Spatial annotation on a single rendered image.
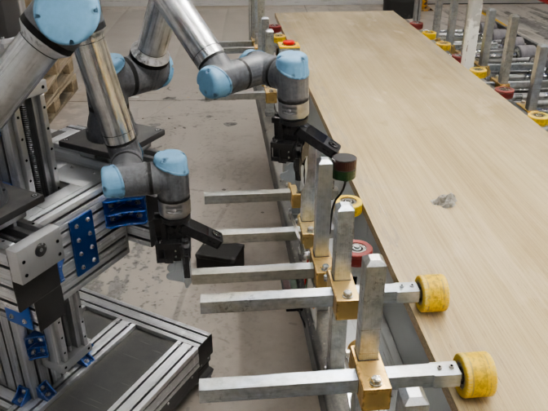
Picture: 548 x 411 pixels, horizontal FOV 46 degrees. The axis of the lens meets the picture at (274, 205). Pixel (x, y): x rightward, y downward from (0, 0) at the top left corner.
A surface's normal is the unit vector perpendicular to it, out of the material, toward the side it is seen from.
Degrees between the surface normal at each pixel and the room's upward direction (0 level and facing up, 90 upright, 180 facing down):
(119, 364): 0
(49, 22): 85
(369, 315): 90
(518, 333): 0
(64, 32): 85
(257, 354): 0
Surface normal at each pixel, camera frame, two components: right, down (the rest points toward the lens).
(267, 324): 0.00, -0.88
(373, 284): 0.09, 0.47
